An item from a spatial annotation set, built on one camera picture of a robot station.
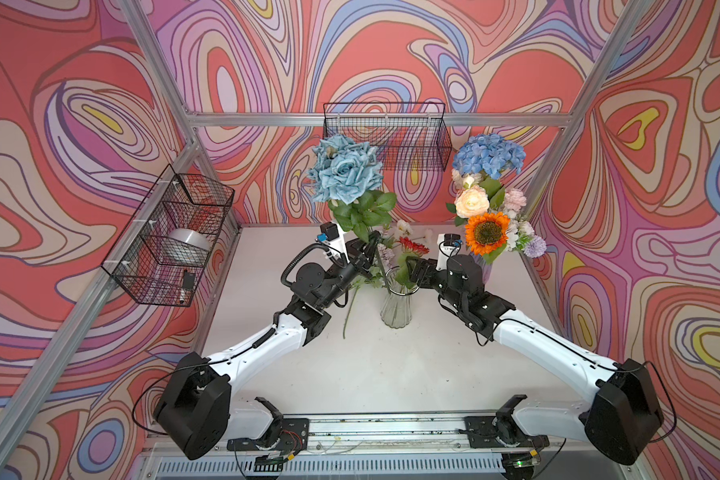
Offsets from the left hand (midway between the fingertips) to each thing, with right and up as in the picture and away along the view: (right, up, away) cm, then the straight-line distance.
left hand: (382, 235), depth 66 cm
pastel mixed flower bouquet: (+37, 0, +11) cm, 39 cm away
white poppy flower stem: (+11, +6, +42) cm, 44 cm away
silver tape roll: (-47, -2, +5) cm, 47 cm away
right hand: (+11, -7, +15) cm, 20 cm away
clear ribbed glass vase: (+7, -23, +30) cm, 38 cm away
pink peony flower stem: (+38, +11, +17) cm, 43 cm away
